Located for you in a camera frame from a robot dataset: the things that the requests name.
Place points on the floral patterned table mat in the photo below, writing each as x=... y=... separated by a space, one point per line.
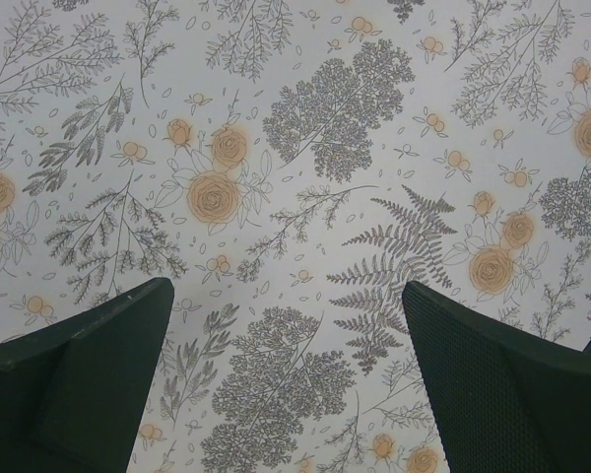
x=290 y=166

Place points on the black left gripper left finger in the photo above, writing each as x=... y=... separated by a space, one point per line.
x=72 y=395

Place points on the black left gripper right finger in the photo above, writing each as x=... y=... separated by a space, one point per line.
x=503 y=400

